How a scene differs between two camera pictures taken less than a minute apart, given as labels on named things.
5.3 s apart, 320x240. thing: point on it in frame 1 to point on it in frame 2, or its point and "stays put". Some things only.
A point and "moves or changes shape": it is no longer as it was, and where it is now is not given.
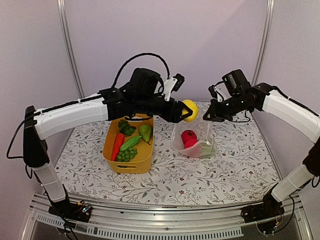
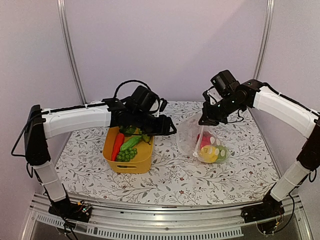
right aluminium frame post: x=265 y=40 stays put
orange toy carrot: x=119 y=141 stays put
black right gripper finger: x=213 y=118 to x=204 y=121
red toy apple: x=187 y=135 to x=203 y=139
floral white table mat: x=241 y=172 stays put
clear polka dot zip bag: x=206 y=147 moves or changes shape
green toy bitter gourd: x=131 y=143 stays put
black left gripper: x=173 y=114 to x=163 y=128
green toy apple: x=208 y=151 to x=223 y=154
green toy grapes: x=126 y=155 stays put
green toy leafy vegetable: x=125 y=128 stays put
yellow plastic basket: x=141 y=163 stays put
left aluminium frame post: x=62 y=11 stays put
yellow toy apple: x=193 y=106 to x=208 y=153
